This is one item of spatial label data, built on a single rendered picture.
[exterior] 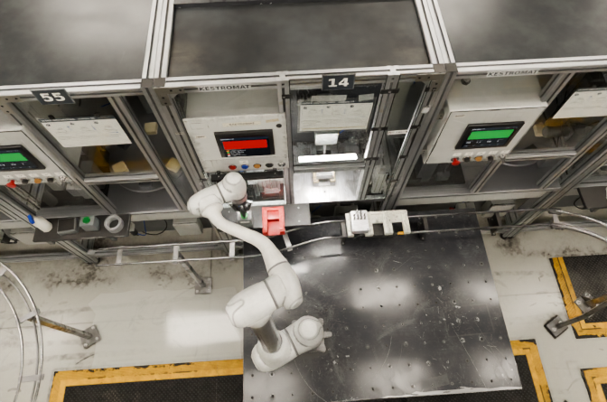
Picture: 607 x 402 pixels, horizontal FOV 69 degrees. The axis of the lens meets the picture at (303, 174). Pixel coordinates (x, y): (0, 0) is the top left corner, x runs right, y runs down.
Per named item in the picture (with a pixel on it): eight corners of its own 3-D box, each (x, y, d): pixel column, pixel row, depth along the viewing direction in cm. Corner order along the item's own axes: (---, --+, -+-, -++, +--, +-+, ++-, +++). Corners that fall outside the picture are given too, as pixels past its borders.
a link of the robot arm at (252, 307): (300, 359, 234) (263, 381, 229) (286, 333, 243) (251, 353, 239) (278, 303, 174) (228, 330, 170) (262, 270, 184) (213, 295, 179)
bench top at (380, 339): (244, 408, 235) (243, 408, 231) (244, 223, 284) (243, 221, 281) (519, 388, 239) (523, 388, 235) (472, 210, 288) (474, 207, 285)
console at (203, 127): (204, 177, 218) (182, 125, 177) (207, 129, 231) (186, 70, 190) (289, 172, 219) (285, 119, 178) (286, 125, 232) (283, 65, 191)
